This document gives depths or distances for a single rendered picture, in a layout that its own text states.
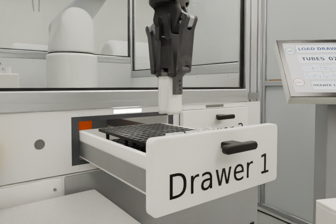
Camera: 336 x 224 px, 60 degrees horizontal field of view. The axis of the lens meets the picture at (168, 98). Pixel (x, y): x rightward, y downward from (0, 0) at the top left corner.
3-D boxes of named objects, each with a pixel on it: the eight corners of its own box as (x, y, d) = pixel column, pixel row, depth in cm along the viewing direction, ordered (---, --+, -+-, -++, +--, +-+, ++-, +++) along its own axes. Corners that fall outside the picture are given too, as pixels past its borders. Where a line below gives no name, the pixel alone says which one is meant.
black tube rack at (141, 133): (219, 164, 61) (219, 133, 61) (149, 180, 51) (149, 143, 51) (160, 146, 79) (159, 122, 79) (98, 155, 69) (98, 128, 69)
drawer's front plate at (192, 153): (276, 179, 57) (277, 123, 57) (152, 219, 40) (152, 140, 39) (269, 177, 58) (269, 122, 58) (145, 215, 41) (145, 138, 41)
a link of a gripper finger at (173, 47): (178, 18, 55) (183, 15, 53) (183, 77, 54) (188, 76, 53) (161, 15, 52) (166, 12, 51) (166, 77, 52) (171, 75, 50)
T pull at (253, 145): (258, 149, 47) (258, 140, 47) (226, 155, 43) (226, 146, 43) (240, 145, 50) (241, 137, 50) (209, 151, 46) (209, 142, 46)
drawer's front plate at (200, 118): (248, 138, 101) (248, 106, 101) (183, 149, 84) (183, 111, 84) (243, 137, 103) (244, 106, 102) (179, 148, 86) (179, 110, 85)
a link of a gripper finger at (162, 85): (160, 76, 54) (157, 76, 55) (160, 113, 54) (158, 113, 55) (173, 76, 56) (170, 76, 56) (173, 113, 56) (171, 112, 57)
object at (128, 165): (263, 171, 57) (264, 140, 57) (155, 201, 42) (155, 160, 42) (152, 140, 90) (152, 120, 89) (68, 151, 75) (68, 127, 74)
